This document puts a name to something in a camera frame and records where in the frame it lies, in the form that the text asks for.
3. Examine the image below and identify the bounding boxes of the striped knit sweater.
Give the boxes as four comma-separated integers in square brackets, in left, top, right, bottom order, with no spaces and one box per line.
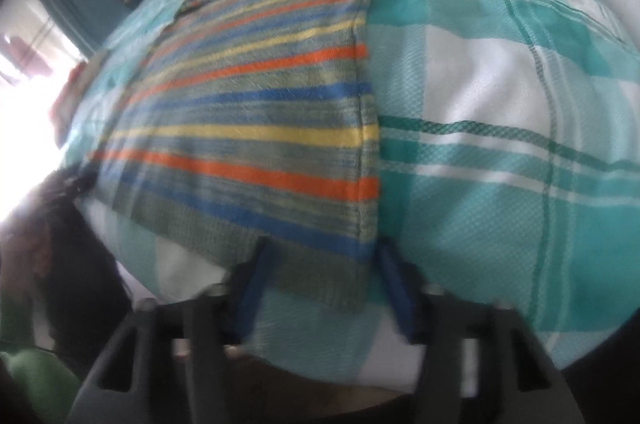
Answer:
[90,0,378,309]

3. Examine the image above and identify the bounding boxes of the teal plaid bedspread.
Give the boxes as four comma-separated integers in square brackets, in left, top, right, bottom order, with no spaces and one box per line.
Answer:
[63,0,639,388]

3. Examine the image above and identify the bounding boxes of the red folded garment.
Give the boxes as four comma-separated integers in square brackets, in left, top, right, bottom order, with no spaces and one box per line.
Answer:
[49,60,88,148]

